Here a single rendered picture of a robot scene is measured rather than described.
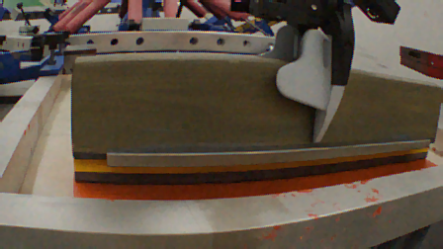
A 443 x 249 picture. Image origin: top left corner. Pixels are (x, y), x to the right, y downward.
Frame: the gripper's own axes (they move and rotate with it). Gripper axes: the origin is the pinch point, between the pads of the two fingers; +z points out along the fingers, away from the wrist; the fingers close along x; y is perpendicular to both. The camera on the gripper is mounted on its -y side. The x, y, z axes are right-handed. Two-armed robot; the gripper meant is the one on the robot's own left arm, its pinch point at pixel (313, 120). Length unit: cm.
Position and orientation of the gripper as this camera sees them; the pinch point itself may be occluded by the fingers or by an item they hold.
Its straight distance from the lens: 35.6
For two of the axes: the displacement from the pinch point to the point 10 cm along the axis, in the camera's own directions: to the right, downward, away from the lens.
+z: -0.7, 9.6, 2.6
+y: -9.5, 0.1, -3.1
